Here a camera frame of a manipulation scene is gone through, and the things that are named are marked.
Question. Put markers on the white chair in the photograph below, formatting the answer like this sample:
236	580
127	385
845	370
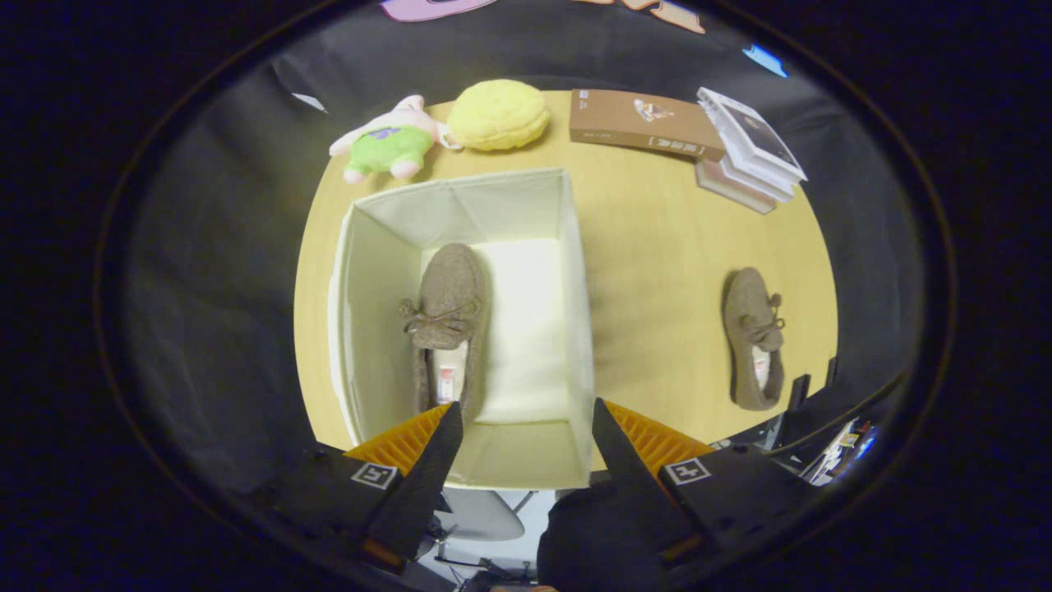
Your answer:
481	514

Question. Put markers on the yellow round plush toy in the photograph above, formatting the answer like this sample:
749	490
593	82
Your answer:
497	115

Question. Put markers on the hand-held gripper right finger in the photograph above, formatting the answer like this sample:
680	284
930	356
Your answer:
629	477

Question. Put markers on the pink and green plush toy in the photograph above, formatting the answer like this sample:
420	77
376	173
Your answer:
394	148

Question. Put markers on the white book with dark portrait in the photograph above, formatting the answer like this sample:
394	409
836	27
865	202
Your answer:
760	136

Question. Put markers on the white fabric storage box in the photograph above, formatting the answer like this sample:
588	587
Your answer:
526	329

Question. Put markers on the person's dark clothing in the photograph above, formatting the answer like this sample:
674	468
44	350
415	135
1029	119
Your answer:
592	534

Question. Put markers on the brown fuzzy shoe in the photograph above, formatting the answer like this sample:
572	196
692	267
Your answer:
452	279
744	304

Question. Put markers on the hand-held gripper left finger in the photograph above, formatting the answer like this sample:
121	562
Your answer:
419	493

